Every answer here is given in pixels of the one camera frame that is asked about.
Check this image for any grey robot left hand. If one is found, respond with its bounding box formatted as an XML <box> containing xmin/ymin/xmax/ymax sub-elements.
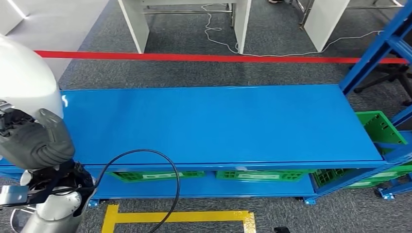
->
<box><xmin>0</xmin><ymin>100</ymin><xmax>74</xmax><ymax>152</ymax></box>

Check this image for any white plastic shell part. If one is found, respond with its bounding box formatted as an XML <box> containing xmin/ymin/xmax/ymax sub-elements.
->
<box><xmin>0</xmin><ymin>34</ymin><xmax>64</xmax><ymax>120</ymax></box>

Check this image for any blue metal shelf rack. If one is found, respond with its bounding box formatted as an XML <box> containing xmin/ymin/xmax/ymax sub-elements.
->
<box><xmin>0</xmin><ymin>0</ymin><xmax>412</xmax><ymax>206</ymax></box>

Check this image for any green plastic crate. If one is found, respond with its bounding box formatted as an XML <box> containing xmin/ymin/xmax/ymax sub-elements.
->
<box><xmin>355</xmin><ymin>111</ymin><xmax>408</xmax><ymax>145</ymax></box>
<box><xmin>346</xmin><ymin>165</ymin><xmax>412</xmax><ymax>189</ymax></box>
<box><xmin>310</xmin><ymin>168</ymin><xmax>355</xmax><ymax>188</ymax></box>
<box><xmin>215</xmin><ymin>169</ymin><xmax>314</xmax><ymax>183</ymax></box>
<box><xmin>109</xmin><ymin>171</ymin><xmax>206</xmax><ymax>183</ymax></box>

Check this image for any white platform with light strips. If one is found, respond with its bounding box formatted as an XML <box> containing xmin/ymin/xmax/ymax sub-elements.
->
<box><xmin>0</xmin><ymin>0</ymin><xmax>31</xmax><ymax>35</ymax></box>

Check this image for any long red barrier belt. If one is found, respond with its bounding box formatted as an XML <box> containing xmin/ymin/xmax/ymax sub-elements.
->
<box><xmin>34</xmin><ymin>50</ymin><xmax>410</xmax><ymax>64</ymax></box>

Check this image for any black office chair base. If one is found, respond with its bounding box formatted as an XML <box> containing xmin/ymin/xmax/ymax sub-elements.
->
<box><xmin>349</xmin><ymin>64</ymin><xmax>412</xmax><ymax>107</ymax></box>

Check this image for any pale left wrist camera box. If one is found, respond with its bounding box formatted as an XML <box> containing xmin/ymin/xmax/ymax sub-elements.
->
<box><xmin>0</xmin><ymin>184</ymin><xmax>30</xmax><ymax>207</ymax></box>

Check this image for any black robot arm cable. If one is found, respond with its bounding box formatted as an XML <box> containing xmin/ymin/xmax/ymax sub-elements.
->
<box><xmin>92</xmin><ymin>148</ymin><xmax>181</xmax><ymax>233</ymax></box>

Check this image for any white desk with metal frame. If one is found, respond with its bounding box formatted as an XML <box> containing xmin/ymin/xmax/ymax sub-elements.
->
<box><xmin>297</xmin><ymin>0</ymin><xmax>405</xmax><ymax>53</ymax></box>
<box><xmin>117</xmin><ymin>0</ymin><xmax>252</xmax><ymax>55</ymax></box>

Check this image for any white cable on floor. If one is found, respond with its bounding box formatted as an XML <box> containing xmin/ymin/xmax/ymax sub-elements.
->
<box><xmin>201</xmin><ymin>3</ymin><xmax>384</xmax><ymax>58</ymax></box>

